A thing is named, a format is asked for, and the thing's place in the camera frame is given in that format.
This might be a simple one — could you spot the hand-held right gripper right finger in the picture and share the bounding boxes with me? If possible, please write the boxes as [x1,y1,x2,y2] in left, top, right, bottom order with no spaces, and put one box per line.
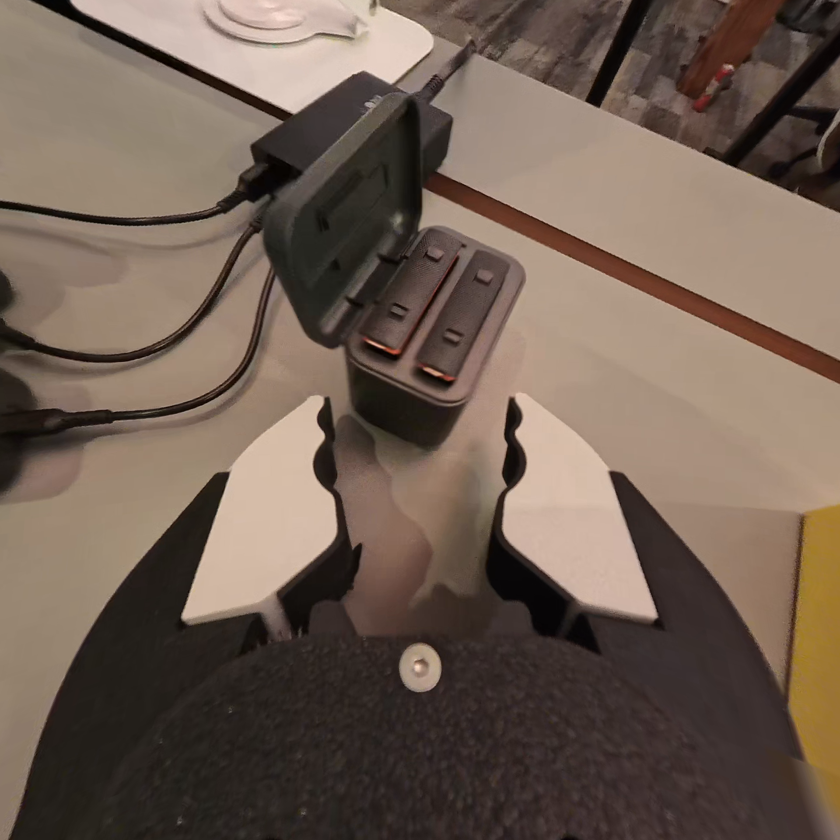
[487,392,660,636]

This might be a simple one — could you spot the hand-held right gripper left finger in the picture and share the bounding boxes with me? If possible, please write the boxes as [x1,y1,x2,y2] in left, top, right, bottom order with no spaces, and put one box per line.
[180,395,363,639]

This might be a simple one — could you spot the dark grey battery charging case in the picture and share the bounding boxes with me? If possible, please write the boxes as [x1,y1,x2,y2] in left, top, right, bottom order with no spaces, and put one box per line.
[264,92,527,449]

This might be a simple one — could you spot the black battery orange trim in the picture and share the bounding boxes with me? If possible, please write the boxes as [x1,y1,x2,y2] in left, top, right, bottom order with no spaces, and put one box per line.
[413,249,509,387]
[360,226,463,361]

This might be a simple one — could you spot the yellow plastic bin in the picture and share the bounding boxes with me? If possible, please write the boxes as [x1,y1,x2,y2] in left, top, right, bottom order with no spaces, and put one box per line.
[787,505,840,770]

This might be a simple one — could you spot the dark grey multiport power adapter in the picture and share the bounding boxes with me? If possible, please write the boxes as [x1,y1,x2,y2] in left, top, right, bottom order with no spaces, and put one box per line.
[251,71,455,193]

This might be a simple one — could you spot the small red object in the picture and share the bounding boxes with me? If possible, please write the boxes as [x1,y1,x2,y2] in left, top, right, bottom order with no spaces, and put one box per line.
[694,64,737,111]

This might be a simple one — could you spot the white table mat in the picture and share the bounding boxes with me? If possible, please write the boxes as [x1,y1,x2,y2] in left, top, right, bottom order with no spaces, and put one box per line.
[69,0,435,114]

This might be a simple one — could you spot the black metal stand leg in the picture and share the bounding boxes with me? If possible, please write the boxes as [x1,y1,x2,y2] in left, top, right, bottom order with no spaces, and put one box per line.
[725,29,840,166]
[586,0,652,107]

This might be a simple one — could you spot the black charging cable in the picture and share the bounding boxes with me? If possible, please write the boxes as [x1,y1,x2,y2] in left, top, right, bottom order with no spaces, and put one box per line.
[0,266,280,437]
[0,210,266,364]
[0,164,266,227]

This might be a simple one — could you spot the brown wooden post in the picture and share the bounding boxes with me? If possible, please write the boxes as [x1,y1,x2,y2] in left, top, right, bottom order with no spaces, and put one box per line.
[678,0,785,98]

